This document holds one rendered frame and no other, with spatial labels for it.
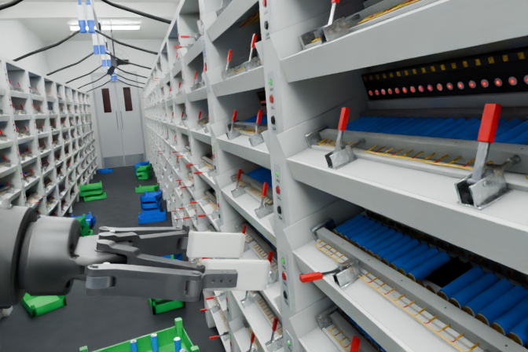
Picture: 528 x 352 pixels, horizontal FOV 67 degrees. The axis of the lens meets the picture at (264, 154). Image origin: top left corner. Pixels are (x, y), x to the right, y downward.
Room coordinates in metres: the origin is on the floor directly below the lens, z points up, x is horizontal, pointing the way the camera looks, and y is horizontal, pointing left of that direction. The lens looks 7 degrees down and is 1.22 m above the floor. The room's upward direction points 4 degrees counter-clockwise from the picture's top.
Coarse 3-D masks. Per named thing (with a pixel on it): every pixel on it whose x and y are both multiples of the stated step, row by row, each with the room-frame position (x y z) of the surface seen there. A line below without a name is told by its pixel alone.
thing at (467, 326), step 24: (336, 240) 0.70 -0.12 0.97; (360, 264) 0.62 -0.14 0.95; (384, 264) 0.58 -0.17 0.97; (408, 288) 0.51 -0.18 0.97; (408, 312) 0.48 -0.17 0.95; (432, 312) 0.46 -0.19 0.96; (456, 312) 0.44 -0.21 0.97; (456, 336) 0.42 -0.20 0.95; (480, 336) 0.39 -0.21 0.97; (504, 336) 0.38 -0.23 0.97
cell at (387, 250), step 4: (404, 236) 0.64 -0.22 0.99; (408, 236) 0.63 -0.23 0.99; (396, 240) 0.64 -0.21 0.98; (400, 240) 0.63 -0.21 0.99; (404, 240) 0.63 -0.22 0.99; (408, 240) 0.63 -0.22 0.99; (392, 244) 0.63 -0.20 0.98; (396, 244) 0.63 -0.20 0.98; (400, 244) 0.63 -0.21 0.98; (384, 248) 0.63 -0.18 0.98; (388, 248) 0.62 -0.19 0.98; (392, 248) 0.62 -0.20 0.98; (396, 248) 0.62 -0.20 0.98; (376, 252) 0.62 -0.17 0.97; (380, 252) 0.62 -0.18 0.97; (384, 252) 0.62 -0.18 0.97; (388, 252) 0.62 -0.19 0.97; (380, 256) 0.61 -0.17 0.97; (380, 260) 0.62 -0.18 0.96
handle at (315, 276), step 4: (340, 268) 0.61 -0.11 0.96; (316, 272) 0.60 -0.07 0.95; (320, 272) 0.60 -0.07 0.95; (324, 272) 0.61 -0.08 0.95; (328, 272) 0.61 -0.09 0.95; (332, 272) 0.61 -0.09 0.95; (336, 272) 0.61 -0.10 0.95; (300, 276) 0.59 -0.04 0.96; (304, 276) 0.59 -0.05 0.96; (308, 276) 0.59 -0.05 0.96; (312, 276) 0.59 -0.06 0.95; (316, 276) 0.59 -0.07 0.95; (320, 276) 0.59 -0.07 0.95; (324, 276) 0.60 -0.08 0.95; (304, 280) 0.59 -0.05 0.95; (308, 280) 0.59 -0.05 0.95
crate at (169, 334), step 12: (180, 324) 1.21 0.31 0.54; (144, 336) 1.17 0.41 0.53; (168, 336) 1.20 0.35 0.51; (180, 336) 1.20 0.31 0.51; (84, 348) 1.09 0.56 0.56; (108, 348) 1.13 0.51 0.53; (120, 348) 1.14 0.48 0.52; (144, 348) 1.17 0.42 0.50; (168, 348) 1.18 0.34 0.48; (192, 348) 1.05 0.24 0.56
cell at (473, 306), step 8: (504, 280) 0.46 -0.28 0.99; (488, 288) 0.46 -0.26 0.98; (496, 288) 0.45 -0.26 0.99; (504, 288) 0.45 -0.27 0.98; (480, 296) 0.45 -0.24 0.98; (488, 296) 0.45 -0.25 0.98; (496, 296) 0.45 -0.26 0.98; (464, 304) 0.45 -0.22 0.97; (472, 304) 0.44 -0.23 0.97; (480, 304) 0.44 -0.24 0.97; (488, 304) 0.44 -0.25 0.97; (472, 312) 0.44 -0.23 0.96
